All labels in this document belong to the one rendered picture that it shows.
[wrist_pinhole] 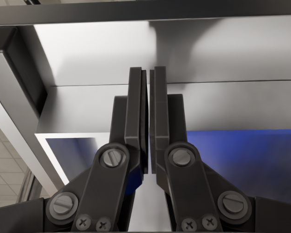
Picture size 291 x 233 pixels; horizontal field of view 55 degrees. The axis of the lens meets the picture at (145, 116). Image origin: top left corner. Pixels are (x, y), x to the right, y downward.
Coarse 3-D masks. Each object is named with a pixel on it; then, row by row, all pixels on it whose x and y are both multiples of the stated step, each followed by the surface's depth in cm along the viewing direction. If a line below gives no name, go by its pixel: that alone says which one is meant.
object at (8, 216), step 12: (12, 204) 9; (24, 204) 9; (36, 204) 9; (0, 216) 9; (12, 216) 9; (24, 216) 9; (36, 216) 9; (0, 228) 9; (12, 228) 9; (24, 228) 9; (36, 228) 9; (48, 228) 9; (60, 228) 9
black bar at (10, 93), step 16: (0, 32) 13; (16, 32) 13; (0, 48) 12; (16, 48) 13; (0, 64) 13; (16, 64) 13; (32, 64) 15; (0, 80) 14; (16, 80) 14; (32, 80) 15; (0, 96) 15; (16, 96) 15; (32, 96) 15; (16, 112) 16; (32, 112) 16; (32, 128) 17; (32, 144) 18; (48, 160) 20; (48, 176) 21
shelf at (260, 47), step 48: (144, 0) 14; (192, 0) 14; (240, 0) 14; (288, 0) 14; (48, 48) 15; (96, 48) 15; (144, 48) 15; (192, 48) 15; (240, 48) 14; (288, 48) 14; (48, 192) 28
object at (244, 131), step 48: (48, 96) 16; (96, 96) 16; (192, 96) 16; (240, 96) 16; (288, 96) 15; (48, 144) 15; (96, 144) 21; (240, 144) 21; (288, 144) 21; (144, 192) 27; (288, 192) 27
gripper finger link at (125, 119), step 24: (144, 72) 12; (120, 96) 12; (144, 96) 11; (120, 120) 11; (144, 120) 10; (144, 144) 10; (144, 168) 12; (72, 192) 9; (48, 216) 9; (72, 216) 9
